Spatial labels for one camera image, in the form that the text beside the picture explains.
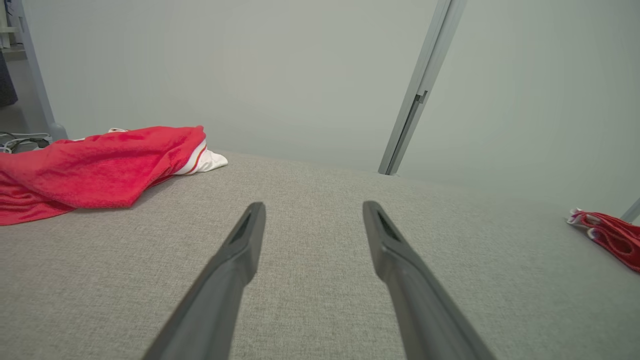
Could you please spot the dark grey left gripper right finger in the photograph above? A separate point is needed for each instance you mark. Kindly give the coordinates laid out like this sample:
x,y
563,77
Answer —
x,y
420,300

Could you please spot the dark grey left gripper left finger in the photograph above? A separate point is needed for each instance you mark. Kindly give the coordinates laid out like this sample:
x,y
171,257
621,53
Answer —
x,y
220,290

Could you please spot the red t-shirt with white sleeves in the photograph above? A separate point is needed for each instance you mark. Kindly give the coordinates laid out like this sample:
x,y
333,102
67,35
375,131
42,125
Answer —
x,y
90,170

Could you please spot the red shorts with white trim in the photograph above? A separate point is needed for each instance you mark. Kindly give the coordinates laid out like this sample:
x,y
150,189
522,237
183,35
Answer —
x,y
615,237

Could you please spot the grey metal partition post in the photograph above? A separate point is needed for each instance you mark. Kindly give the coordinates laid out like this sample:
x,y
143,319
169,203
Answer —
x,y
420,90

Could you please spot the grey slanted frame post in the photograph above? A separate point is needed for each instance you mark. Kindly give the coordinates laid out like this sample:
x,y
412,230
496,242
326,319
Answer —
x,y
632,211

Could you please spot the grey post with round foot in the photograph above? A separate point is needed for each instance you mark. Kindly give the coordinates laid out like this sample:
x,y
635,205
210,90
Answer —
x,y
37,85

